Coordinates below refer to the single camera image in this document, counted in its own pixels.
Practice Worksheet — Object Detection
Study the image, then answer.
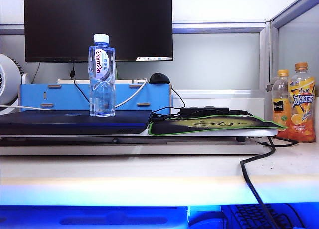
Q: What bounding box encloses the clear mineral water bottle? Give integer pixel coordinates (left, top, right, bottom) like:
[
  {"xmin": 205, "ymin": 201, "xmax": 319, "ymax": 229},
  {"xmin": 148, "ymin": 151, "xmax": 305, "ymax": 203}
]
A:
[{"xmin": 88, "ymin": 33, "xmax": 117, "ymax": 118}]

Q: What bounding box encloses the black closed laptop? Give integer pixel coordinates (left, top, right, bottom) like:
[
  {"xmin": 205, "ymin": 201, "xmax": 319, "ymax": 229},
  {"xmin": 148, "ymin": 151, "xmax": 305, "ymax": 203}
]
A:
[{"xmin": 0, "ymin": 110, "xmax": 153, "ymax": 136}]

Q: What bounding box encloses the small orange juice bottle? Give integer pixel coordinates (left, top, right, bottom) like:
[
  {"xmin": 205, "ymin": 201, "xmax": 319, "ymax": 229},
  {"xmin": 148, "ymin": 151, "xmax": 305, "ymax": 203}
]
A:
[{"xmin": 271, "ymin": 69, "xmax": 291, "ymax": 133}]

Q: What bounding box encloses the large iced tea bottle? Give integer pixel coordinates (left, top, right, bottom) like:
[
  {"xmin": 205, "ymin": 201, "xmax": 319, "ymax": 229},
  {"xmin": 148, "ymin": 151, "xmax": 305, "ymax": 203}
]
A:
[{"xmin": 283, "ymin": 62, "xmax": 317, "ymax": 143}]

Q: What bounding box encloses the black computer mouse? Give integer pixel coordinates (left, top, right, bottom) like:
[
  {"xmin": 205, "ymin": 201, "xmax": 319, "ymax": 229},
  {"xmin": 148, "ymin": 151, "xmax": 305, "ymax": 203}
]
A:
[{"xmin": 149, "ymin": 73, "xmax": 171, "ymax": 85}]

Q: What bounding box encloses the black power adapter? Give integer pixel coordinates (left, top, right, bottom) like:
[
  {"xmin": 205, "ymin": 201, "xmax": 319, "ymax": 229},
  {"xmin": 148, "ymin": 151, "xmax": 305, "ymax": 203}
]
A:
[{"xmin": 179, "ymin": 106, "xmax": 230, "ymax": 116}]

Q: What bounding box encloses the white desk riser platform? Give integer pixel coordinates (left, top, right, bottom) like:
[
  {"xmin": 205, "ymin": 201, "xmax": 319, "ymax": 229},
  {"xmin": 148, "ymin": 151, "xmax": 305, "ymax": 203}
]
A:
[{"xmin": 0, "ymin": 127, "xmax": 278, "ymax": 156}]

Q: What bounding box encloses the black green-edged mouse pad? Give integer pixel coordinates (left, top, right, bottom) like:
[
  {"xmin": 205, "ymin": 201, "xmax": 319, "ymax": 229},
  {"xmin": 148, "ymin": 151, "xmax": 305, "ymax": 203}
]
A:
[{"xmin": 148, "ymin": 114, "xmax": 288, "ymax": 136}]

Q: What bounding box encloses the black computer monitor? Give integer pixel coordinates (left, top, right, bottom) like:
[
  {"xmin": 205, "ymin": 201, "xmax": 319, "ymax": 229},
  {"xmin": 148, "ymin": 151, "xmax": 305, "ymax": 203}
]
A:
[{"xmin": 23, "ymin": 0, "xmax": 174, "ymax": 63}]

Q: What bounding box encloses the blue wooden desk organizer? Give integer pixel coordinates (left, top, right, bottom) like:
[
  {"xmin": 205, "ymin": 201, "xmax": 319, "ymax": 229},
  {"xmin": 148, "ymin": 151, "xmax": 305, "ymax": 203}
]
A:
[{"xmin": 19, "ymin": 83, "xmax": 172, "ymax": 115}]

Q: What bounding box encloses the black keyboard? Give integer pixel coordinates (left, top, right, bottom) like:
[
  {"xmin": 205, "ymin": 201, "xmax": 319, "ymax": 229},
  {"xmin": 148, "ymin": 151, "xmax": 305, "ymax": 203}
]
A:
[{"xmin": 221, "ymin": 203, "xmax": 306, "ymax": 229}]

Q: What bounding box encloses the white desk fan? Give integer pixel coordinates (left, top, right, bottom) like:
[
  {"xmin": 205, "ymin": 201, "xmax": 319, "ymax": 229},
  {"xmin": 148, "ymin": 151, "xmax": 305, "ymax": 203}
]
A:
[{"xmin": 0, "ymin": 53, "xmax": 23, "ymax": 115}]

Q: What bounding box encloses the thin black mouse cable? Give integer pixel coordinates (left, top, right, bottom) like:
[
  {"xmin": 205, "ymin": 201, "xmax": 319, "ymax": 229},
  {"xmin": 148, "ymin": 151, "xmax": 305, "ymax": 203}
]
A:
[{"xmin": 151, "ymin": 85, "xmax": 186, "ymax": 115}]

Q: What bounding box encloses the white cable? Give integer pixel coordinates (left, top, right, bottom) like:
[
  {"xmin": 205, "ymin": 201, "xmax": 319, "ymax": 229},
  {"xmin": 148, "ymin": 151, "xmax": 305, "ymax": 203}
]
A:
[{"xmin": 0, "ymin": 78, "xmax": 148, "ymax": 112}]

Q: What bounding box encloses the thin black monitor cable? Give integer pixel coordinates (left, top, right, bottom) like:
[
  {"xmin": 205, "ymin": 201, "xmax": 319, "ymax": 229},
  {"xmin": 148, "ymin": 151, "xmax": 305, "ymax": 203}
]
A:
[{"xmin": 70, "ymin": 62, "xmax": 91, "ymax": 103}]

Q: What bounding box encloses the thick black power cable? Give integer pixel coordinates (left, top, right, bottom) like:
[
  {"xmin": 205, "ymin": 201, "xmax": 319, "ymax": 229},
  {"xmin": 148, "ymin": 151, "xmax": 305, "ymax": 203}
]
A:
[{"xmin": 240, "ymin": 136, "xmax": 283, "ymax": 229}]

